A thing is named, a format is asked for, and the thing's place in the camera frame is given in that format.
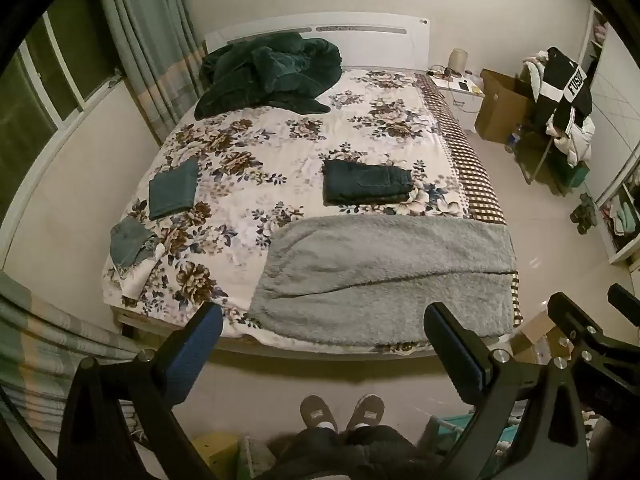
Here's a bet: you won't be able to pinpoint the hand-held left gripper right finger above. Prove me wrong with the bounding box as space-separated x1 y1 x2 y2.
423 301 591 480

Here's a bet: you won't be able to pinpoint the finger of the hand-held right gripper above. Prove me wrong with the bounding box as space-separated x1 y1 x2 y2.
546 291 640 361
606 283 640 313

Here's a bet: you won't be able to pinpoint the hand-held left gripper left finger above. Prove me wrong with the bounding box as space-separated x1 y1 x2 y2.
57 301 224 480

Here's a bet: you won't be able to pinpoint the grey fuzzy towel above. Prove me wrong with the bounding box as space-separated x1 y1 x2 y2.
245 215 518 348

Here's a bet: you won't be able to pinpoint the teal folded pants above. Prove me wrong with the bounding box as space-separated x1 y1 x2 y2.
148 157 200 221

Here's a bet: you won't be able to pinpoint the dark folded pants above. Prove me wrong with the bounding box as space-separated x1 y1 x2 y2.
322 159 416 207

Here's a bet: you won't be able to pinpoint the small cardboard box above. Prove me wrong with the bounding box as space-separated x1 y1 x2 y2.
510 310 571 366

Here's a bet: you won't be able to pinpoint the teal plastic crate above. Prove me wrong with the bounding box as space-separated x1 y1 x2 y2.
425 410 526 461

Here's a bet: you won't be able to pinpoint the dark green slippers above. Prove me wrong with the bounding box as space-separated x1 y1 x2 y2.
570 192 598 236

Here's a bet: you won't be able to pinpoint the person's right shoe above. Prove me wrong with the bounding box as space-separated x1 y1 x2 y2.
346 394 386 432

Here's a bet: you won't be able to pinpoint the person's shoe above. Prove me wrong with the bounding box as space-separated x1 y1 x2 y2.
299 395 340 431
346 394 386 432

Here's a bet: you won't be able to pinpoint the yellow box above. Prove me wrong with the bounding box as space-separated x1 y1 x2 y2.
192 432 241 480

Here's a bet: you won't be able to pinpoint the blue denim shorts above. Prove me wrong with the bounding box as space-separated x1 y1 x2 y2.
110 216 163 267

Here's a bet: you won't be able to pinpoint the green storage box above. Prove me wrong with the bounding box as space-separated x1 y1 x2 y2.
550 160 591 196

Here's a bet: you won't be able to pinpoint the person's left shoe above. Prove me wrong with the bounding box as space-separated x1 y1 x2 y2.
299 395 340 431

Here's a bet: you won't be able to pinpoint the green striped curtain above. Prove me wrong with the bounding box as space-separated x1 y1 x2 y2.
92 0 208 143
0 270 146 441

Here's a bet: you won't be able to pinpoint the person's legs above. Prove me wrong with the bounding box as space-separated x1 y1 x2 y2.
265 425 446 480

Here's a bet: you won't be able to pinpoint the chair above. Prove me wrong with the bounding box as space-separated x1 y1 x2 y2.
515 60 596 196

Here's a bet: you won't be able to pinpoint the white clothes pile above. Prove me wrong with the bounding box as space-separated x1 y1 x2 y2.
545 110 596 168

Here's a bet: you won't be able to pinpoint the white wardrobe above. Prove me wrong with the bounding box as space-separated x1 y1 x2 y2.
580 5 640 266

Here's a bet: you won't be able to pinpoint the brown checked bed sheet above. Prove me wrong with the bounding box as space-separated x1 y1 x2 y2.
417 72 523 326

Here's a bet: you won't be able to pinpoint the black and white jacket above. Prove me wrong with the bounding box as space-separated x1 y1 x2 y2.
537 46 594 133

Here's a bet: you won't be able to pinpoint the large cardboard box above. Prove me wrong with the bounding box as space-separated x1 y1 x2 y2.
474 69 533 143

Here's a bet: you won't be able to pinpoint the white nightstand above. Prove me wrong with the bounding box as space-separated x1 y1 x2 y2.
427 71 485 133

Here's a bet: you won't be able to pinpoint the dark green crumpled blanket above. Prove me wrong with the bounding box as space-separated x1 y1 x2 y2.
194 31 343 122

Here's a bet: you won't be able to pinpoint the white framed window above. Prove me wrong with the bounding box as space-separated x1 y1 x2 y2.
0 10 123 221

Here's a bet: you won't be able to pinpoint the white wooden bed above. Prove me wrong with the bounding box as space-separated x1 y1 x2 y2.
115 16 523 361

